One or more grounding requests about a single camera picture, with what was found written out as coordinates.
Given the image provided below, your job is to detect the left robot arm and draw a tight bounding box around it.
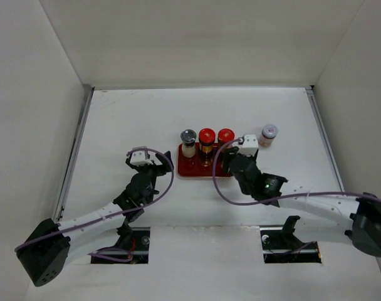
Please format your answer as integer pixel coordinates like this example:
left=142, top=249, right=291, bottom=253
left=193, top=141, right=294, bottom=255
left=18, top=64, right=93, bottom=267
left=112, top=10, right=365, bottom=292
left=14, top=147, right=174, bottom=287

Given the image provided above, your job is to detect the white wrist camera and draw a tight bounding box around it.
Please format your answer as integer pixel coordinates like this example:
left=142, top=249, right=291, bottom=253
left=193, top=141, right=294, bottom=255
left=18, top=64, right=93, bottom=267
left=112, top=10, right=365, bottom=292
left=127, top=147, right=153, bottom=166
left=237, top=134, right=259, bottom=156

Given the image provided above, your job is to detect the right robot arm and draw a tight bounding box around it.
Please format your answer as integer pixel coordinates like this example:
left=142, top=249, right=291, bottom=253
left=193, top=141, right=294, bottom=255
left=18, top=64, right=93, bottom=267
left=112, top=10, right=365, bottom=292
left=222, top=147, right=381, bottom=258

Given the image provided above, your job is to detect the white-lid jar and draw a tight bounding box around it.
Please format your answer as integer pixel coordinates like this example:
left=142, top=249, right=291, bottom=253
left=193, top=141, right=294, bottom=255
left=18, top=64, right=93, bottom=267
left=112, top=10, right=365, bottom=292
left=258, top=124, right=278, bottom=147

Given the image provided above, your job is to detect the glass salt grinder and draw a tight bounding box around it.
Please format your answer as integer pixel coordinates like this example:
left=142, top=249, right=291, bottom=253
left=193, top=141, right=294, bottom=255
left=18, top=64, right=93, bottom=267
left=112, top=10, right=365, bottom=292
left=180, top=129, right=197, bottom=158

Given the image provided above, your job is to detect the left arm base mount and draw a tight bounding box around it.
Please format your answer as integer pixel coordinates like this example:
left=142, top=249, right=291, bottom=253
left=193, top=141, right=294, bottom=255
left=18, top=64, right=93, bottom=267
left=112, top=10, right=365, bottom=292
left=90, top=225, right=151, bottom=265

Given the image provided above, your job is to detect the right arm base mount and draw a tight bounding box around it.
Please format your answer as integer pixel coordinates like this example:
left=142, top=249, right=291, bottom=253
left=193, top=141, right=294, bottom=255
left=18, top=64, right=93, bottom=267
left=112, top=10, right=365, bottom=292
left=259, top=216, right=321, bottom=264

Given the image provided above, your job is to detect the red lacquer tray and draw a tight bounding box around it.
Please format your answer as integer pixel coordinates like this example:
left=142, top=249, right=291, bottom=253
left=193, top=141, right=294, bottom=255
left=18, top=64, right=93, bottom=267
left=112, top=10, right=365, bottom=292
left=177, top=142, right=219, bottom=178

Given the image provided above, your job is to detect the tall red-lid sauce jar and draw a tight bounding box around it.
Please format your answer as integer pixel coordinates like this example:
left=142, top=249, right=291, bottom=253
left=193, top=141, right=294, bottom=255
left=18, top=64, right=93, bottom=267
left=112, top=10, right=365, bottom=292
left=217, top=128, right=235, bottom=149

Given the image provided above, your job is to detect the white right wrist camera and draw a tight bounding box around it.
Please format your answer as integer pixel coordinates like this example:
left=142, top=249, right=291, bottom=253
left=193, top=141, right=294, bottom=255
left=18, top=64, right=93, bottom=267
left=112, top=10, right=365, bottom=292
left=237, top=134, right=259, bottom=156

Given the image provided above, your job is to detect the short red-lid chili jar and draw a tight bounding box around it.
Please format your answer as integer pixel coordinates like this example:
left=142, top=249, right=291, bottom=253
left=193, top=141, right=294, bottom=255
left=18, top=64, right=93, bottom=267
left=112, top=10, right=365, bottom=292
left=199, top=128, right=216, bottom=166

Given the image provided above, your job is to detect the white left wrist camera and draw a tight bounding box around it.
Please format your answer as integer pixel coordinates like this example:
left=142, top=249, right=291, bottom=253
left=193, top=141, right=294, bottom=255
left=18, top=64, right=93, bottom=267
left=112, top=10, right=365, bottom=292
left=127, top=147, right=153, bottom=166

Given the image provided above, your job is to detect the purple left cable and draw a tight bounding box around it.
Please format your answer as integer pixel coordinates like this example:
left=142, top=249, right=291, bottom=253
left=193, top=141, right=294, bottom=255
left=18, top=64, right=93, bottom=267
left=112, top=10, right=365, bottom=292
left=14, top=147, right=175, bottom=263

